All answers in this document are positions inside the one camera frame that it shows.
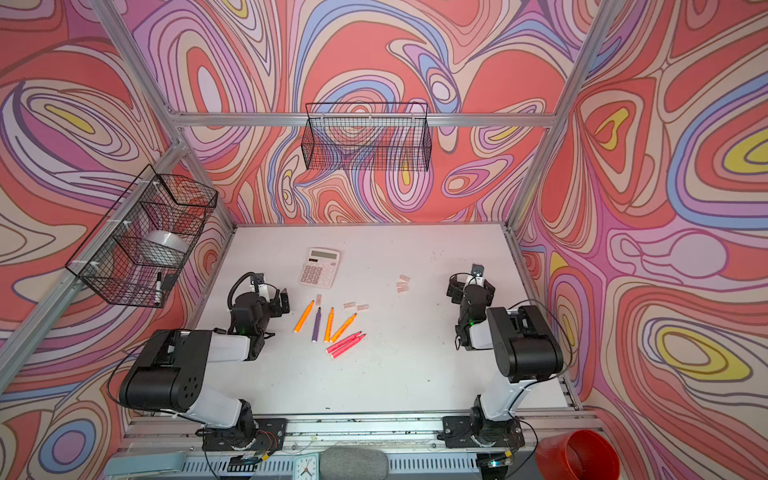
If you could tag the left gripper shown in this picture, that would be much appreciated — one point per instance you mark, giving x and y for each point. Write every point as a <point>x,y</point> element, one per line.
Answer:
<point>280,301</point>

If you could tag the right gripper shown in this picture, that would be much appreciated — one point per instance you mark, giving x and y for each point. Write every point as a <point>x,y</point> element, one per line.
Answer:
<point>459,288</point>

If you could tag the pink marker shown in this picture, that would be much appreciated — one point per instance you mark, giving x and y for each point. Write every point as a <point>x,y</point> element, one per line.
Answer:
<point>348,346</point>
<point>339,344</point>

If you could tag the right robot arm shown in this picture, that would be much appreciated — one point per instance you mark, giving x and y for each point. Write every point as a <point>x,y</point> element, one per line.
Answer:
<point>525,349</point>

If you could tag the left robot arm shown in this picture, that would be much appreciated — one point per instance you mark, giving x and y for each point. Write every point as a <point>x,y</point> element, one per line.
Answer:
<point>169,374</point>

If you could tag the orange marker far left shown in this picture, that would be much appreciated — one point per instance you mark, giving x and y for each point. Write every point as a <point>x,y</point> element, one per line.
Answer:
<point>304,316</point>

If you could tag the orange marker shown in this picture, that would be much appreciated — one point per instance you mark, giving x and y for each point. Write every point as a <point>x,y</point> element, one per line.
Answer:
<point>343,328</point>
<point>329,326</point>
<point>304,316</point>

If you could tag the purple marker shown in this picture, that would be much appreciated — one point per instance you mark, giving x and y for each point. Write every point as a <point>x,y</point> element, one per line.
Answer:
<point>317,325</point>

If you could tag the pink calculator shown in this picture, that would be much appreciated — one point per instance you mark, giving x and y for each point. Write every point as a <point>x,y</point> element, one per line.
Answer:
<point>320,268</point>

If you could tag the orange marker middle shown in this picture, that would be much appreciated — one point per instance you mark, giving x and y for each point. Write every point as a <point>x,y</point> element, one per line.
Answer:
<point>329,326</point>

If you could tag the orange marker right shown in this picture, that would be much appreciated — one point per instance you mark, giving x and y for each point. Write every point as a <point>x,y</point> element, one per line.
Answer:
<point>343,328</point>

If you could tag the silver tape roll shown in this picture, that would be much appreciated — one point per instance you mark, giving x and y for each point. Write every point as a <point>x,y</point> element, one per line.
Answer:
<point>168,240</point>

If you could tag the black marker in basket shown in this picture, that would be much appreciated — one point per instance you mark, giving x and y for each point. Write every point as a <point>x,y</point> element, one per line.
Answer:
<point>158,294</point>

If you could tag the small white clock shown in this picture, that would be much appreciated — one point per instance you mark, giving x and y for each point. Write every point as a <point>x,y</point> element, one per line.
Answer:
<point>306,467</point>

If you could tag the red bucket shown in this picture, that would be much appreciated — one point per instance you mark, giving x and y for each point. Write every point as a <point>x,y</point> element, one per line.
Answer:
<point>579,455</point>

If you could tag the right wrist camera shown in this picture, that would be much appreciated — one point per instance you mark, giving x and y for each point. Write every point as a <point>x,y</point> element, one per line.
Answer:
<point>477,270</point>

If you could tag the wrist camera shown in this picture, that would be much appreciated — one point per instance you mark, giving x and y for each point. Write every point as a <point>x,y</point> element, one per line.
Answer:
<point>258,284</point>
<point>477,270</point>

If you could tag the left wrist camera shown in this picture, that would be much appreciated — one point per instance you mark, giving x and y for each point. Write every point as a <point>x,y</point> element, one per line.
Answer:
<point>258,284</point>

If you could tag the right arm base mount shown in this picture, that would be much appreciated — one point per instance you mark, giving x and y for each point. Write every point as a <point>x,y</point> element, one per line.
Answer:
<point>465,431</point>

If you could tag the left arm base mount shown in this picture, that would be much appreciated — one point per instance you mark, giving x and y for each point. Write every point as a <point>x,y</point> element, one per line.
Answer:
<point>267,435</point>

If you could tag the black wire basket left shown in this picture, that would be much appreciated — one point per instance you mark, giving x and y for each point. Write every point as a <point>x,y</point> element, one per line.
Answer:
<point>117,264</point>

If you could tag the black wire basket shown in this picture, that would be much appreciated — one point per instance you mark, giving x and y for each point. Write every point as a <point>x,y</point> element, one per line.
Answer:
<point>367,136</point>
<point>117,264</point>

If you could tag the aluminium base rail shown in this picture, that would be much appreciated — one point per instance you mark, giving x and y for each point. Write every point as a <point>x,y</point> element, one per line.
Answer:
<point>166,448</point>

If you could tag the black wire basket back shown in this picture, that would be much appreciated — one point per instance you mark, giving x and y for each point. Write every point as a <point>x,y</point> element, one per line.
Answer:
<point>367,136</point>

